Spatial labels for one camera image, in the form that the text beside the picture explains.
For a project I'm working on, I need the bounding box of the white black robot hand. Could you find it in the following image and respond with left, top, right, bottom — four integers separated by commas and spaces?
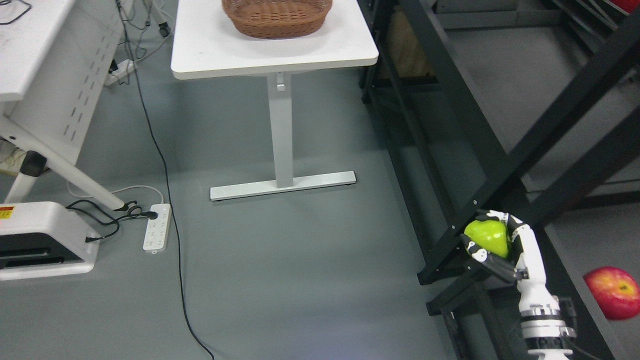
459, 209, 559, 313

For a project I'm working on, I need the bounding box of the green apple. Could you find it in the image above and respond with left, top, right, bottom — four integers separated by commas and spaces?
463, 219, 510, 259

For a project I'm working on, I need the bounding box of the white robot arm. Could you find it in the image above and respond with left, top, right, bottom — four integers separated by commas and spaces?
519, 296, 578, 360

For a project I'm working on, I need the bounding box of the red apple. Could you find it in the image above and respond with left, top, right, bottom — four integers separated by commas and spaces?
583, 266, 640, 321

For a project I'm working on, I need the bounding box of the black metal shelf rack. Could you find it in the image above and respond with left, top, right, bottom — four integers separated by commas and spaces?
360, 0, 639, 360

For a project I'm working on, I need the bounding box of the red toy on shelf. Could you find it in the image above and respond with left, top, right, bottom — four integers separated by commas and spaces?
610, 0, 640, 14

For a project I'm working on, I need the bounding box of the brown wicker basket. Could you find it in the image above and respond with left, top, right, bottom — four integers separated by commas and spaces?
221, 0, 333, 39

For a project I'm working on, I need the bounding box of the white floor power strip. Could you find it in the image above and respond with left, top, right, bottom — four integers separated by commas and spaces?
142, 203, 172, 255

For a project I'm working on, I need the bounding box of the white machine with warning label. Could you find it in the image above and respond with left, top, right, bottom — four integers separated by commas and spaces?
0, 202, 99, 281

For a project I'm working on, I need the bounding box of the white folding desk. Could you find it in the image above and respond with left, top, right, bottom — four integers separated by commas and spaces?
0, 0, 130, 211

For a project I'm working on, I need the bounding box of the long black floor cable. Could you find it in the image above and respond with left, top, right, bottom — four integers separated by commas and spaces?
116, 0, 216, 360

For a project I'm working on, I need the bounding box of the white pedestal table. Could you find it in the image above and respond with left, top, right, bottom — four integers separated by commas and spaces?
170, 0, 378, 202

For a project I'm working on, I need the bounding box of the black coiled cable on desk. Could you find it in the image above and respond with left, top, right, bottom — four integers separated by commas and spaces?
0, 0, 32, 26

